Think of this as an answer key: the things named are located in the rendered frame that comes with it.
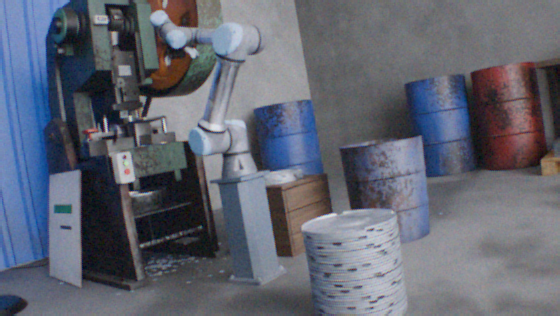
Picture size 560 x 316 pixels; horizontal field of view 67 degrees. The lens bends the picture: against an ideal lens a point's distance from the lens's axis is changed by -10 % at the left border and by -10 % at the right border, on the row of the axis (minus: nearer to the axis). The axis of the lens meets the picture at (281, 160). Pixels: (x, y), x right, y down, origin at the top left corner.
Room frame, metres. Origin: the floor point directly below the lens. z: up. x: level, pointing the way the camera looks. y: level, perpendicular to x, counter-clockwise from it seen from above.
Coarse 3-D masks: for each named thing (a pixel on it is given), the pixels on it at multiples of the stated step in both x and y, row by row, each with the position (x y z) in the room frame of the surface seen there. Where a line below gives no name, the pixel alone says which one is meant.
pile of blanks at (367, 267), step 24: (312, 240) 1.31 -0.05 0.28; (336, 240) 1.27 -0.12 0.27; (360, 240) 1.24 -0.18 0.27; (384, 240) 1.27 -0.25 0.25; (312, 264) 1.32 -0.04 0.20; (336, 264) 1.28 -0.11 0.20; (360, 264) 1.24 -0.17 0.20; (384, 264) 1.28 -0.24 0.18; (312, 288) 1.35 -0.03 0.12; (336, 288) 1.26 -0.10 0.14; (360, 288) 1.25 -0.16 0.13; (384, 288) 1.27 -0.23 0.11; (336, 312) 1.27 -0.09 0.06; (360, 312) 1.25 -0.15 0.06; (384, 312) 1.26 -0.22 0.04
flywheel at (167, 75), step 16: (160, 0) 2.75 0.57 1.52; (176, 0) 2.63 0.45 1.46; (192, 0) 2.49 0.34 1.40; (176, 16) 2.64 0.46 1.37; (192, 16) 2.50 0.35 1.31; (160, 48) 2.77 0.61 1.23; (160, 64) 2.78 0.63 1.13; (176, 64) 2.68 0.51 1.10; (160, 80) 2.74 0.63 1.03; (176, 80) 2.64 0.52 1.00
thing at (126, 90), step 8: (120, 56) 2.39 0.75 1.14; (128, 56) 2.43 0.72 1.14; (120, 64) 2.38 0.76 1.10; (128, 64) 2.42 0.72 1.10; (120, 72) 2.38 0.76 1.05; (128, 72) 2.41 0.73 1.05; (136, 72) 2.45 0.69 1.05; (120, 80) 2.36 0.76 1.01; (128, 80) 2.41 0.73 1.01; (136, 80) 2.45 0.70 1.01; (112, 88) 2.36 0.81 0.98; (120, 88) 2.35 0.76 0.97; (128, 88) 2.37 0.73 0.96; (136, 88) 2.41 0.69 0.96; (112, 96) 2.37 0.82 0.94; (120, 96) 2.36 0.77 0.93; (128, 96) 2.36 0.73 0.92; (136, 96) 2.40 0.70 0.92; (112, 104) 2.38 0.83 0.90
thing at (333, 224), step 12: (324, 216) 1.52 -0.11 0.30; (336, 216) 1.50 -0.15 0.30; (348, 216) 1.48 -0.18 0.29; (360, 216) 1.41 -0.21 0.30; (372, 216) 1.40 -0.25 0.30; (384, 216) 1.37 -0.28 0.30; (396, 216) 1.34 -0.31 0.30; (312, 228) 1.38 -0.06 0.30; (324, 228) 1.35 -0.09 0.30; (336, 228) 1.32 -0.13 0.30; (348, 228) 1.30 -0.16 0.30
